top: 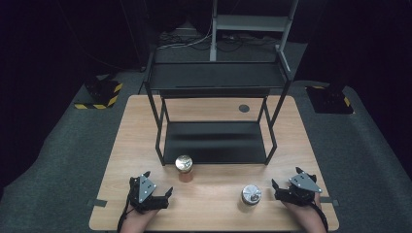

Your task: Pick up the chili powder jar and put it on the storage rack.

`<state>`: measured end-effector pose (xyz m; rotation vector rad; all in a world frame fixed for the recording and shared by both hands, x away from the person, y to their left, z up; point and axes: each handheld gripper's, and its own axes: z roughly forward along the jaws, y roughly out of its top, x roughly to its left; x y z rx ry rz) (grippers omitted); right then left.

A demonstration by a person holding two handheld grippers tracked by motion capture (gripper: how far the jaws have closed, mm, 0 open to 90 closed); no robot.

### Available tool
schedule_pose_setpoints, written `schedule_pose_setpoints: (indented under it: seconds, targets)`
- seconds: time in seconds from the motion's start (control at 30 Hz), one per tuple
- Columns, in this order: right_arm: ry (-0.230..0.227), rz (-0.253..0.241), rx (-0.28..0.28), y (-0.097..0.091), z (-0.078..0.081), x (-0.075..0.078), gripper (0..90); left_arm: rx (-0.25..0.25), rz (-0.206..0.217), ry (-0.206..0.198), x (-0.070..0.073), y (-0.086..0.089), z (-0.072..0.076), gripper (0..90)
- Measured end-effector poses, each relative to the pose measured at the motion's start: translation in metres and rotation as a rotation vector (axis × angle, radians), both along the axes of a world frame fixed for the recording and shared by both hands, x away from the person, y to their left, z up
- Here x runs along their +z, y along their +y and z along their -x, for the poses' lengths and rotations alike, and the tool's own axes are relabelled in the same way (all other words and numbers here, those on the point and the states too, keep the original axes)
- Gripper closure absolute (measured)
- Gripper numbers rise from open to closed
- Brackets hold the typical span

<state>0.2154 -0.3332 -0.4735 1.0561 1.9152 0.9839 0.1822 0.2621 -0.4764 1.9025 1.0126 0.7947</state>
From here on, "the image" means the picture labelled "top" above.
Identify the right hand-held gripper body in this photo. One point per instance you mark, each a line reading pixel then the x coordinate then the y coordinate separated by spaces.
pixel 302 184

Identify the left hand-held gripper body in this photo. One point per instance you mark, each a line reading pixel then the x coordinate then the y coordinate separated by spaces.
pixel 145 189

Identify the glass jar with silver lid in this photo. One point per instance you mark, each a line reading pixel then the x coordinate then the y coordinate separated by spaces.
pixel 251 195

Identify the glass jar with gold lid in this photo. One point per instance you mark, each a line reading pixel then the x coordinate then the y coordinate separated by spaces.
pixel 184 165

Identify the black two-tier metal shelf rack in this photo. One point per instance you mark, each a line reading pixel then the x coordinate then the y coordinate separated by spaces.
pixel 213 142

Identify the person's right hand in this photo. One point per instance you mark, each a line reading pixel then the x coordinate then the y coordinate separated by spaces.
pixel 307 212

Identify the person's left hand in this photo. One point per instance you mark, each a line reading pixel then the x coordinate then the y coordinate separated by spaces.
pixel 137 219

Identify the grey tape strip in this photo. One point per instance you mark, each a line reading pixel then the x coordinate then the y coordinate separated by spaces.
pixel 332 202
pixel 96 203

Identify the black yellow-striped floor base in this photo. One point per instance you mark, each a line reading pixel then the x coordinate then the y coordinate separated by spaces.
pixel 102 93
pixel 330 100

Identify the dark round table grommet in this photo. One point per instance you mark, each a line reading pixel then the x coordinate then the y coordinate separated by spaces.
pixel 244 108

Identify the grey metal stand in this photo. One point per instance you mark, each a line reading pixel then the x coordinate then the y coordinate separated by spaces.
pixel 251 23

